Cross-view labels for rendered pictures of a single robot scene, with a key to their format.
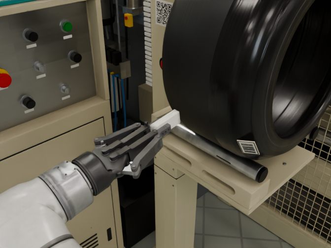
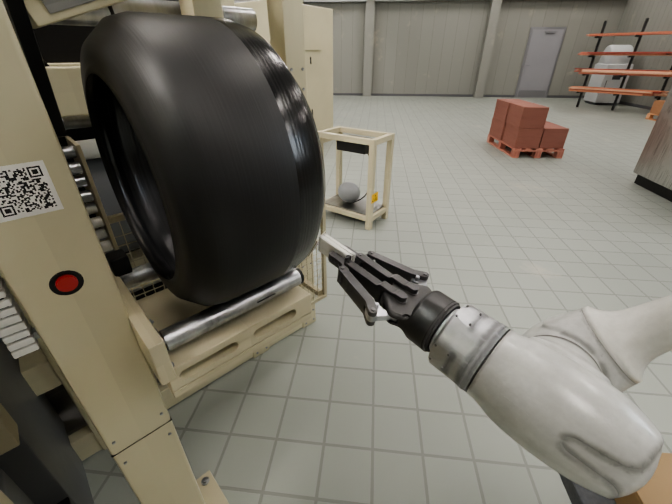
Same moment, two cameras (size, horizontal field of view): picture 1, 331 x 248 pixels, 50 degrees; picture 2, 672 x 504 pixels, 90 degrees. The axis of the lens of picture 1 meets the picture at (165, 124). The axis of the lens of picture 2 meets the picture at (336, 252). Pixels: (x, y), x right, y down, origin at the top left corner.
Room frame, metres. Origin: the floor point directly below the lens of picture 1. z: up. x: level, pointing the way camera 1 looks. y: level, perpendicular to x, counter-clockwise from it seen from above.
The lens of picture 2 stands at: (0.61, 0.46, 1.39)
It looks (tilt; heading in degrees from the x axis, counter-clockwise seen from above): 30 degrees down; 270
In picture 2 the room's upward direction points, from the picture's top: straight up
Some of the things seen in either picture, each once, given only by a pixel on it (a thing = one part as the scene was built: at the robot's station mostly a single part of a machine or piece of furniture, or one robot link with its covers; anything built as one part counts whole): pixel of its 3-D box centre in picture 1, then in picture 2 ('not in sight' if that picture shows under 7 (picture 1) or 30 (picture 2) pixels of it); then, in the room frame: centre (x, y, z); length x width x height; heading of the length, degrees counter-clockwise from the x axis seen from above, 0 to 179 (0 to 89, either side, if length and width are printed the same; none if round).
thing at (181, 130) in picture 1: (212, 146); (238, 305); (0.83, -0.13, 0.90); 0.35 x 0.05 x 0.05; 43
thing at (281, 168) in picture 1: (236, 154); (215, 311); (0.93, -0.23, 0.80); 0.37 x 0.36 x 0.02; 133
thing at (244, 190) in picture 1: (209, 163); (240, 327); (0.83, -0.13, 0.84); 0.36 x 0.09 x 0.06; 43
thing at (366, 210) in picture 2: not in sight; (353, 176); (0.44, -2.60, 0.40); 0.60 x 0.35 x 0.80; 144
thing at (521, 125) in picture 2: not in sight; (527, 126); (-2.51, -5.32, 0.36); 1.19 x 0.85 x 0.72; 83
